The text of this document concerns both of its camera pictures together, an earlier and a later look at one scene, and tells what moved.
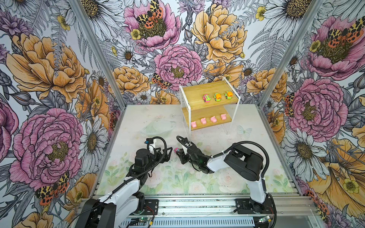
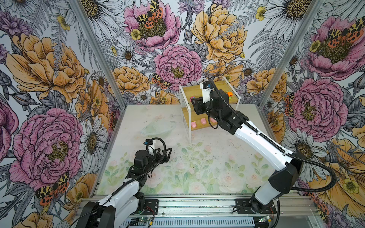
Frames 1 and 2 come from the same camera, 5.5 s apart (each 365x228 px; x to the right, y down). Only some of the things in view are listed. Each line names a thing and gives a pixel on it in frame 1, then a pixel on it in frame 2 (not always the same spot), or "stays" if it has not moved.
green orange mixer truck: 228,95 stays
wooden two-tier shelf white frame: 205,104 stays
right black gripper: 182,155 to 197,107
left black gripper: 166,157 stays
